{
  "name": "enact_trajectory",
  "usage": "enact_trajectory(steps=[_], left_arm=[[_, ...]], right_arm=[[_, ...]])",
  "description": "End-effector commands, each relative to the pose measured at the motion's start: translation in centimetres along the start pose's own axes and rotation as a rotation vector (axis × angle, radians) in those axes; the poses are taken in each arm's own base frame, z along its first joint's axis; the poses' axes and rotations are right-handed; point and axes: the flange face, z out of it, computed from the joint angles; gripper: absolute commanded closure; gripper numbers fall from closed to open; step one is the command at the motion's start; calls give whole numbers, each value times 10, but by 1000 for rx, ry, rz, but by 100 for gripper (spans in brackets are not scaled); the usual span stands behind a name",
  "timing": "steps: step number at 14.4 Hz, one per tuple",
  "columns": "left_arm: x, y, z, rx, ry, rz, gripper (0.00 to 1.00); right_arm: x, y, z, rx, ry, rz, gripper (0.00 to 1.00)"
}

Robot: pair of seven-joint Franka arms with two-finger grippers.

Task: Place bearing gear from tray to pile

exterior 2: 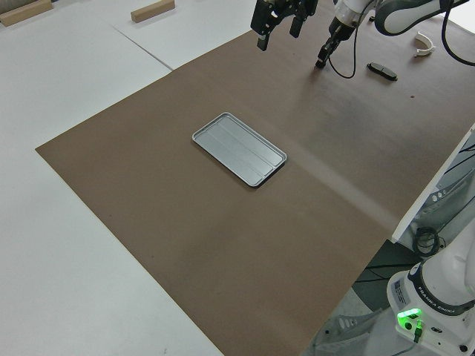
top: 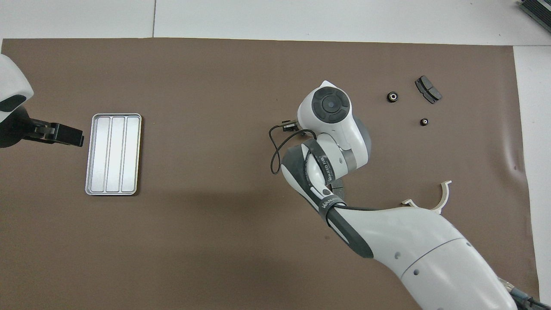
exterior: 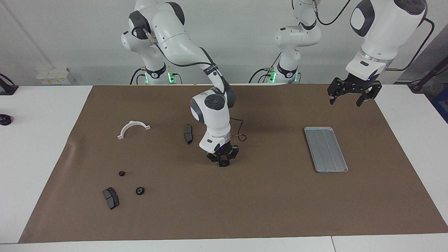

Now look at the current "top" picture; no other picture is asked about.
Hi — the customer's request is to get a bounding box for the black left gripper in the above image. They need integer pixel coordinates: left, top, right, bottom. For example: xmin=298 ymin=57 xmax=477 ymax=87
xmin=0 ymin=107 xmax=85 ymax=149

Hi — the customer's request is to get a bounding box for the silver metal tray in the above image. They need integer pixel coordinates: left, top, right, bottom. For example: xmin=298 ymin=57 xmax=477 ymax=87
xmin=85 ymin=113 xmax=142 ymax=196

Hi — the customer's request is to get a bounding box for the brown paper table mat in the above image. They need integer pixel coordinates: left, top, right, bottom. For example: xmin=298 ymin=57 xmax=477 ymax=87
xmin=0 ymin=38 xmax=541 ymax=310

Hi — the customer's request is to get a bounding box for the grooved grey brake pad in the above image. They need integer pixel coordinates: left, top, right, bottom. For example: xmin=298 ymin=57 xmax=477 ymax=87
xmin=415 ymin=75 xmax=443 ymax=105

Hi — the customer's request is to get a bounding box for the black ridged device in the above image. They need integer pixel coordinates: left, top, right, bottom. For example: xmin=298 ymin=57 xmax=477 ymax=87
xmin=519 ymin=0 xmax=551 ymax=22

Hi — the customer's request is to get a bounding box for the white semicircular plastic bracket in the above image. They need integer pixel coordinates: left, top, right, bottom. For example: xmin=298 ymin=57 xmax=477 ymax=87
xmin=401 ymin=180 xmax=452 ymax=214

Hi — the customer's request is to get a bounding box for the black right base cable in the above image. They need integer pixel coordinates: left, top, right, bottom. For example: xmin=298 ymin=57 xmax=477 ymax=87
xmin=499 ymin=278 xmax=544 ymax=310

